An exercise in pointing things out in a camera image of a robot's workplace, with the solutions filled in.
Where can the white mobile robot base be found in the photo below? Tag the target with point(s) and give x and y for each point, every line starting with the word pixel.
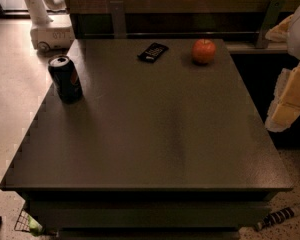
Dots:
pixel 51 29

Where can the right metal bracket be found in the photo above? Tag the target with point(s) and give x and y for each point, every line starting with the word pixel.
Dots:
pixel 269 20

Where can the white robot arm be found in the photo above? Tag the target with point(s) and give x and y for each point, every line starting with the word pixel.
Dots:
pixel 293 36

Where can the black snack bar packet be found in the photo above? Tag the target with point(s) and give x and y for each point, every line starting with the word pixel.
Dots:
pixel 153 52

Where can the dark pepsi can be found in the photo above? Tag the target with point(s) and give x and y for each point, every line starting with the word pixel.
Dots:
pixel 65 78

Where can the wire basket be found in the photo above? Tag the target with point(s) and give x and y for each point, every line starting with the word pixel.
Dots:
pixel 22 222

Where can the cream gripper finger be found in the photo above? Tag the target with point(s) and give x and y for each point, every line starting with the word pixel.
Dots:
pixel 285 107
pixel 279 32

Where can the metal bracket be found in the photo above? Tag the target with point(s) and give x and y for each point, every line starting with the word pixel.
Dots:
pixel 269 20
pixel 118 19

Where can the red apple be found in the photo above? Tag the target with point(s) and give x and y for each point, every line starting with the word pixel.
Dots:
pixel 203 51

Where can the green object in basket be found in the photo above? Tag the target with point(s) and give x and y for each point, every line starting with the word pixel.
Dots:
pixel 35 228

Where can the black white striped object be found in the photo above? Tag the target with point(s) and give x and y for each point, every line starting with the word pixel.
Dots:
pixel 278 217

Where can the dark drawer cabinet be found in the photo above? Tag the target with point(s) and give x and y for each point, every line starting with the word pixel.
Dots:
pixel 146 220

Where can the left metal bracket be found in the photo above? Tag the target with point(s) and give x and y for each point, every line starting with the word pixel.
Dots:
pixel 118 19

